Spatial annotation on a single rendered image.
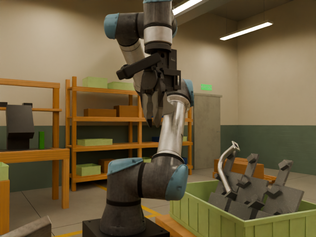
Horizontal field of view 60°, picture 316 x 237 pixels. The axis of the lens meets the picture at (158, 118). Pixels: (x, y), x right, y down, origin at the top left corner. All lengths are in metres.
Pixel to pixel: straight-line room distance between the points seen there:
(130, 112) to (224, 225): 5.10
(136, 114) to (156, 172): 5.27
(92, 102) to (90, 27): 1.67
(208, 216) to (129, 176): 0.45
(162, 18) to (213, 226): 0.82
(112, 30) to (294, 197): 0.93
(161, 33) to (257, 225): 0.72
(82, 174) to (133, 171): 4.79
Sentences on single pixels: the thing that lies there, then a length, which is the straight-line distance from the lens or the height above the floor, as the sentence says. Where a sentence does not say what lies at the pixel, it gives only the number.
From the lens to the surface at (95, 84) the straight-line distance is 5.72.
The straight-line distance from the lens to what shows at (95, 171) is 5.76.
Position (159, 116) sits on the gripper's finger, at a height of 1.31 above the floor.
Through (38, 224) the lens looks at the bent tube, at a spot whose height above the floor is 1.22.
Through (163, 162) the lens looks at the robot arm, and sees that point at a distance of 0.89.
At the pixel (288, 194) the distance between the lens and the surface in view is 1.28.
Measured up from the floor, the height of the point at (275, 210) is 0.95.
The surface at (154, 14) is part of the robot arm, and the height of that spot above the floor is 1.57.
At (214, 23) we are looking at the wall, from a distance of 8.93.
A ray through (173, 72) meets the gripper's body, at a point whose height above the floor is 1.42.
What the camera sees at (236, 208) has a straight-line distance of 1.35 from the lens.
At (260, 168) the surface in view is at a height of 0.37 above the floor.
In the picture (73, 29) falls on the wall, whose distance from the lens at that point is 6.42.
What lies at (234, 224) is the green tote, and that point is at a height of 0.94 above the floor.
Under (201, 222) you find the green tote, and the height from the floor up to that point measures 0.87.
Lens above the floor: 1.29
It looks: 1 degrees up
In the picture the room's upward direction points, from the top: straight up
